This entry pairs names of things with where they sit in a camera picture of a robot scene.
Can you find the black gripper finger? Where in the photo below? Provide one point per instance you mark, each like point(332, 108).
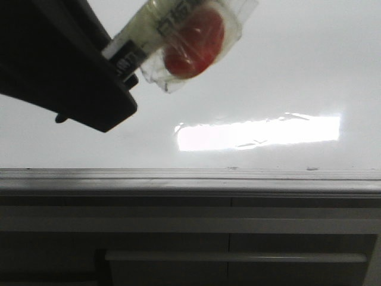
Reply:
point(51, 57)

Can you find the white whiteboard with aluminium frame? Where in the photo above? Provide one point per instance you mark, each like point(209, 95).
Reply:
point(291, 112)

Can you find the white black whiteboard marker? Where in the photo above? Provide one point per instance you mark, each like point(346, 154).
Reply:
point(146, 32)

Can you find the grey cabinet below whiteboard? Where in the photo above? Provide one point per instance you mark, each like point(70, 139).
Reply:
point(191, 242)

